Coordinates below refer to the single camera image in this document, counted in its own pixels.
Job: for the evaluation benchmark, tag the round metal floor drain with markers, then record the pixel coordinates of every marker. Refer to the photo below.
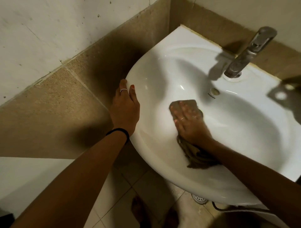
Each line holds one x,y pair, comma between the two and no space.
199,199

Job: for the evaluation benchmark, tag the brown cleaning cloth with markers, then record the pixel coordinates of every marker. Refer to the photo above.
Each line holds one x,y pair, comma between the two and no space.
196,156

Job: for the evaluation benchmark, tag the person's right hand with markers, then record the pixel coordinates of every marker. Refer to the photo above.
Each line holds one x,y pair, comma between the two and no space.
191,128

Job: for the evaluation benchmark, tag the chrome faucet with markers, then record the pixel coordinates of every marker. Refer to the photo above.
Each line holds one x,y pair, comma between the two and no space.
247,55

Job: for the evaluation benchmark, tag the white ceramic sink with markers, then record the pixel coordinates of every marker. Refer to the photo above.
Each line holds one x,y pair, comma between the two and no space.
235,131

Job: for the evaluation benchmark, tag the person's foot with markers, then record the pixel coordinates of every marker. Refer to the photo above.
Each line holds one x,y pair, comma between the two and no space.
140,211
171,218

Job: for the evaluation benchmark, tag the person's left forearm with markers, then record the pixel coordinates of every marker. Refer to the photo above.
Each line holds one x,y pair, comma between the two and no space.
75,183

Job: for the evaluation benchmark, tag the person's left foot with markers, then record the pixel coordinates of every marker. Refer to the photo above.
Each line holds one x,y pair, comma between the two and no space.
140,211

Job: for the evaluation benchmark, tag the person's left thumb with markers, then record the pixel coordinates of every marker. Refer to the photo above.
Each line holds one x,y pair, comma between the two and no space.
133,94

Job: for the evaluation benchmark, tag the person's left hand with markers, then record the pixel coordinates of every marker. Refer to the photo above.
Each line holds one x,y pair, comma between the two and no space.
124,112

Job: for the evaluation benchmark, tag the person's right thumb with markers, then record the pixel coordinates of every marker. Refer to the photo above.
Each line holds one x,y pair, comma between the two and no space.
178,125

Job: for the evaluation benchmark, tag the person's right foot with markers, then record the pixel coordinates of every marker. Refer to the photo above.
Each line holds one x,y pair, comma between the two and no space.
171,218

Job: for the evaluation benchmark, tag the black wristband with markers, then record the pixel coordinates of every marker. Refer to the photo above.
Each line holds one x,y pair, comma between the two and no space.
120,130

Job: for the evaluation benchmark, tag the person's right forearm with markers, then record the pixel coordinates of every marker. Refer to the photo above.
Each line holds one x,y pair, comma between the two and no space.
254,178

